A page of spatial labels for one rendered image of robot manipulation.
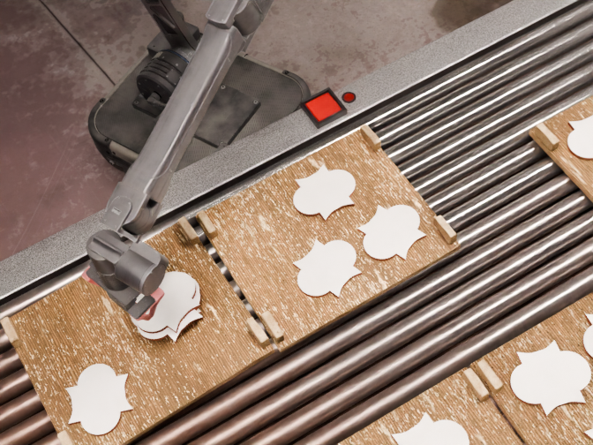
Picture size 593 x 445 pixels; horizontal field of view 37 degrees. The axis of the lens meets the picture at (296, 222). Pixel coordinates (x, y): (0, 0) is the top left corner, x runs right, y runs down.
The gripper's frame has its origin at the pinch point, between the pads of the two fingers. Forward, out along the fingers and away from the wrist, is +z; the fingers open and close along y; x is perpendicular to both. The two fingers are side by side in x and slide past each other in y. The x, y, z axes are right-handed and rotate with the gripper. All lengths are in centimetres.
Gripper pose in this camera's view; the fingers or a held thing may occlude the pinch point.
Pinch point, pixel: (130, 300)
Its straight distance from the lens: 161.1
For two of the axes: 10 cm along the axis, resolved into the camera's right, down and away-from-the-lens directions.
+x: -6.4, 6.7, -3.7
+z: 0.6, 5.3, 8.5
